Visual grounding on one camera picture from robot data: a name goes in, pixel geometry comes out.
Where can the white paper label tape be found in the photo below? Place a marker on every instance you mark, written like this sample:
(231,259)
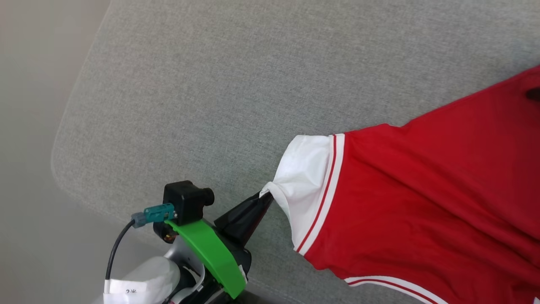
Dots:
(124,291)

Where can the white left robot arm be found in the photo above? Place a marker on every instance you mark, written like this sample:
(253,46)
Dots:
(145,268)

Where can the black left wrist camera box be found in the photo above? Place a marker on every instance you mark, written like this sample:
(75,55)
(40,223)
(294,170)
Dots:
(185,200)

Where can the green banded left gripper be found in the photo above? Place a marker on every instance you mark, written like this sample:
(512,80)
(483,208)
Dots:
(211,257)

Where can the red white sleeved garment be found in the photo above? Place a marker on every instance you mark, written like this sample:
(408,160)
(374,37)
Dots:
(422,202)

